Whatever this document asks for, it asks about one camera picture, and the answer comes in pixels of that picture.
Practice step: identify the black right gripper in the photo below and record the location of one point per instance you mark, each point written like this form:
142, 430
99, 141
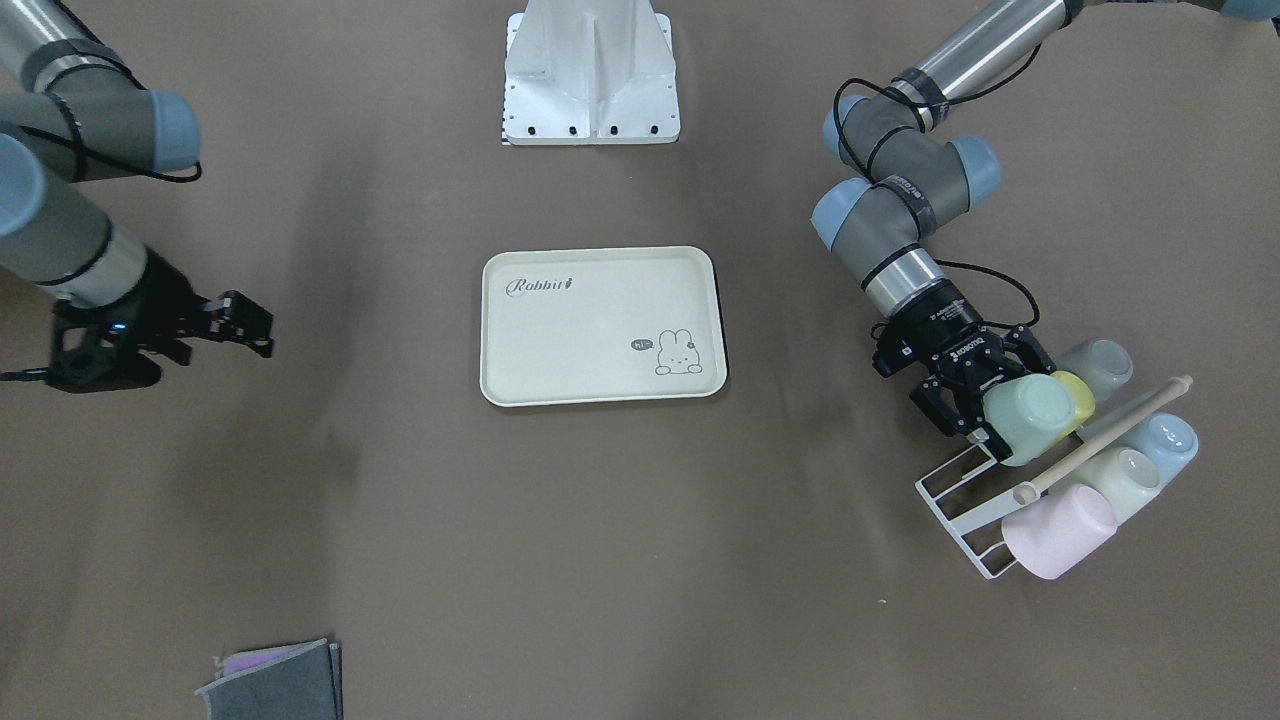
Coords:
163, 298

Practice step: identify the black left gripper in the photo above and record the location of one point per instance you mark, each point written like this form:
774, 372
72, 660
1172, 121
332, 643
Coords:
941, 322

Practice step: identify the green cup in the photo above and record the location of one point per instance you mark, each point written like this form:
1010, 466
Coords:
1030, 414

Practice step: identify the cream rabbit tray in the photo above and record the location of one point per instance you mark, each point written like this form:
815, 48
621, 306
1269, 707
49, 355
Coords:
589, 326

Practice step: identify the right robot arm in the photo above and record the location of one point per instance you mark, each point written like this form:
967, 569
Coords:
82, 115

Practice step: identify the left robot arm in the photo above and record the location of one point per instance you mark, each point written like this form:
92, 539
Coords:
907, 186

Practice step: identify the yellow cup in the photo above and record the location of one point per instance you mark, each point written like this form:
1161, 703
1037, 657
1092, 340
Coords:
1082, 397

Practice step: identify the grey cup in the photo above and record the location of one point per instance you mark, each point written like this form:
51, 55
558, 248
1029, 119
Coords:
1103, 365

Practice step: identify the pink cup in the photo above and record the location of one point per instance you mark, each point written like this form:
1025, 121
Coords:
1054, 534

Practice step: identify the cream white cup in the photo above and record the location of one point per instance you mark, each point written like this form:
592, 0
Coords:
1124, 476

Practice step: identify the light blue cup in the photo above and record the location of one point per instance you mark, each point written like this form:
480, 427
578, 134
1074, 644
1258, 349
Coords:
1167, 440

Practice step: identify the grey folded cloth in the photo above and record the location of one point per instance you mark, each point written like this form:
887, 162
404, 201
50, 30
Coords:
293, 681

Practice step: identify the white wire cup rack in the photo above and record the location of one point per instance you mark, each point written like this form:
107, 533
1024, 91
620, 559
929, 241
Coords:
970, 494

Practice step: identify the wooden rack handle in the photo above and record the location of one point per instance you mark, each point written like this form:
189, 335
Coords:
1101, 433

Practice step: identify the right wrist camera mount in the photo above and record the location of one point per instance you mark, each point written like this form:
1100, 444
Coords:
99, 349

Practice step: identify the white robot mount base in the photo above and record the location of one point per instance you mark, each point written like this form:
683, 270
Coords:
590, 73

